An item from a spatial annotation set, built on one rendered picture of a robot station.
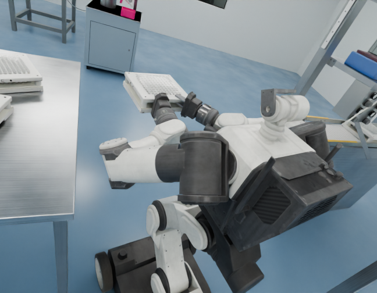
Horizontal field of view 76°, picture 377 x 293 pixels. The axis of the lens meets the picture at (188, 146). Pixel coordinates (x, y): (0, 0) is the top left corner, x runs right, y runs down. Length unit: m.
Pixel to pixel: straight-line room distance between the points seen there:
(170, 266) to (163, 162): 0.83
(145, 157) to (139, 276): 1.00
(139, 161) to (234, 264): 0.44
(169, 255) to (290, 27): 6.30
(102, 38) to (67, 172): 2.65
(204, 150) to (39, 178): 0.60
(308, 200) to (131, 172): 0.39
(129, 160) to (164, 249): 0.73
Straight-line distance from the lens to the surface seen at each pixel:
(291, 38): 7.05
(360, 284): 1.62
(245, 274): 0.84
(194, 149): 0.50
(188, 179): 0.49
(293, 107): 0.63
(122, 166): 0.61
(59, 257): 1.11
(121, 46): 3.42
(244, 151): 0.58
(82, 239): 1.75
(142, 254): 1.51
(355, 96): 1.59
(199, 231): 0.86
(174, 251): 1.29
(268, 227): 0.61
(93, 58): 3.54
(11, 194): 0.90
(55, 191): 0.89
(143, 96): 1.05
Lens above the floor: 1.53
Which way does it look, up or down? 36 degrees down
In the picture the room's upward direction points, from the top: 21 degrees clockwise
